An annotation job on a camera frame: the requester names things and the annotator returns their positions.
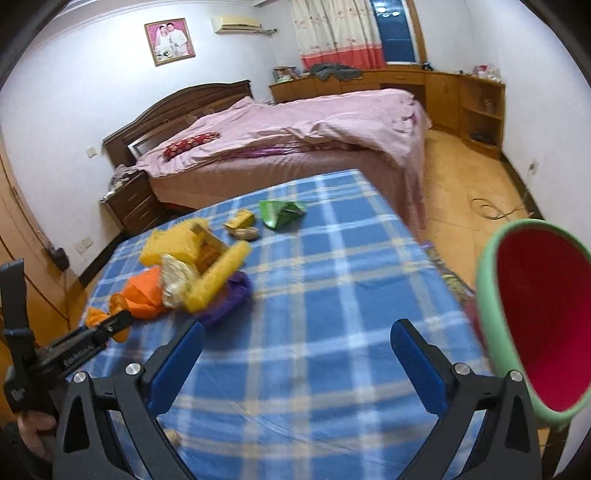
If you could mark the wooden wardrobe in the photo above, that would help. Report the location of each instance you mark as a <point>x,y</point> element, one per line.
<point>23,240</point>

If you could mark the blue plaid blanket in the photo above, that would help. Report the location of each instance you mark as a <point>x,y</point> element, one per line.
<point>314,300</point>

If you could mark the floral curtain with red hem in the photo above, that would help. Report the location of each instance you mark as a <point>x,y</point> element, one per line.
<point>332,32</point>

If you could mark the wooden desk cabinet unit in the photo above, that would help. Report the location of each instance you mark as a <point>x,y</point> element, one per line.
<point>443,97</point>

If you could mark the red bin with green rim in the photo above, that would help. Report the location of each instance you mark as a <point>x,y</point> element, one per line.
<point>549,314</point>

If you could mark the white light switch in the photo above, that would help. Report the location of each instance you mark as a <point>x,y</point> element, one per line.
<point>92,152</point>

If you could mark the red patterned pillow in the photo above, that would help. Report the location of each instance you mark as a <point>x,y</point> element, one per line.
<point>189,144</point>

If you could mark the orange plastic bag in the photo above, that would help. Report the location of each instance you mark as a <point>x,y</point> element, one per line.
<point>141,293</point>

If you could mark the person's left forearm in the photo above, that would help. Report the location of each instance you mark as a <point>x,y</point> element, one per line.
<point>18,461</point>

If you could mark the purple plastic bag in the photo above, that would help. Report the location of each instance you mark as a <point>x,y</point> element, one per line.
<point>228,300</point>

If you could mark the yellow foam net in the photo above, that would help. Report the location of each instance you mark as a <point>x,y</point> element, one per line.
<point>217,277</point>
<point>168,240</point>

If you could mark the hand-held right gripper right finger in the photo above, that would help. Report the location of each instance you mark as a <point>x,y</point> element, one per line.
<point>415,364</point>

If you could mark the cream crinkled wrapper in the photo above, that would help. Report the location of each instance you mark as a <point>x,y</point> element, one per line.
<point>175,281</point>

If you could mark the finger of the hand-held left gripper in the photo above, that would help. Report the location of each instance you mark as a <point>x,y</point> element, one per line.
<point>113,325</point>

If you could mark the walnut shell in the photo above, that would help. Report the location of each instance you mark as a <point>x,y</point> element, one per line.
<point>173,437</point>
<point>244,233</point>

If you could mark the dark wooden headboard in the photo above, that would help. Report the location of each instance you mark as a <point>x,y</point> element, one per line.
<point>161,113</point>

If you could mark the dark wooden nightstand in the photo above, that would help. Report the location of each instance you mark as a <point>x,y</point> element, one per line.
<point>134,203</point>

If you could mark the framed wedding photo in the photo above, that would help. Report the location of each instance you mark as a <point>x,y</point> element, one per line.
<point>170,42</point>

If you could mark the flat black device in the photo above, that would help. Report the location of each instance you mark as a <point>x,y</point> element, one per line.
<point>480,137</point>

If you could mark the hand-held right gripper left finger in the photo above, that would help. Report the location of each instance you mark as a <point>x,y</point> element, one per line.
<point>182,360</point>

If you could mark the grey clothes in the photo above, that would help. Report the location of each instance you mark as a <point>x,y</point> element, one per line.
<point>334,72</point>

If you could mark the low white wall socket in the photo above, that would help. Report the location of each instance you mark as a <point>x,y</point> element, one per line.
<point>84,245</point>

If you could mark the blue window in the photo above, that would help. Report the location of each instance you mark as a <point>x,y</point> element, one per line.
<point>395,41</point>

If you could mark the small yellow packet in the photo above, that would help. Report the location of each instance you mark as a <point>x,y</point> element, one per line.
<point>239,218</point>

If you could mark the green snack wrapper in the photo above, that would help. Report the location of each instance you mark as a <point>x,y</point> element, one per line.
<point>277,213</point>

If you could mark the cloth clutter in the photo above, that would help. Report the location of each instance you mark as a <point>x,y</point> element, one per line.
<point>121,179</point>

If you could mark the white air conditioner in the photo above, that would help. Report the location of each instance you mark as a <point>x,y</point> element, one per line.
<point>235,23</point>

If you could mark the leaning books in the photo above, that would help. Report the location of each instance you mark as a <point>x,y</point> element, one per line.
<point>285,74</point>

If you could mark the printed floor mat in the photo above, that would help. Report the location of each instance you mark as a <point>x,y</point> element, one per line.
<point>450,281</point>

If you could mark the orange cardboard box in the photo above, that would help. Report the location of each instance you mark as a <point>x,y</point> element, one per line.
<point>210,251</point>

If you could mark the white and pink bags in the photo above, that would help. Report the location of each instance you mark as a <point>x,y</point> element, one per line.
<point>485,72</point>

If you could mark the person's left hand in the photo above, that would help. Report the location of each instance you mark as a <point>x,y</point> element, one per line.
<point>37,431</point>

